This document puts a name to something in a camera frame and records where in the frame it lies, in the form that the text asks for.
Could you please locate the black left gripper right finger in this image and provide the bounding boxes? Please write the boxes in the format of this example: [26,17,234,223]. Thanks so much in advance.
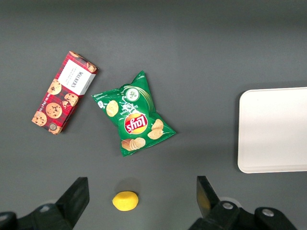
[189,175,298,230]

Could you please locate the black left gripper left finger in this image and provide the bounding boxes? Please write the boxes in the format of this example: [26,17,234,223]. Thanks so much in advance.
[0,176,90,230]

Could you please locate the beige plastic tray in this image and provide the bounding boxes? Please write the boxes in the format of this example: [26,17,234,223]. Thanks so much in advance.
[237,87,307,174]

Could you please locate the yellow lemon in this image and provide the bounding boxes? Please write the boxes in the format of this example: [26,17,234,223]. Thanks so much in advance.
[112,191,139,212]

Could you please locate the green Lay's chips bag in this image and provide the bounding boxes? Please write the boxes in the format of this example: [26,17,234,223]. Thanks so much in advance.
[91,70,177,158]

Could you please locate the red Walkers cookie box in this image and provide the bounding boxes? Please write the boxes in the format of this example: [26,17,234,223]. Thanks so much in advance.
[31,50,99,135]

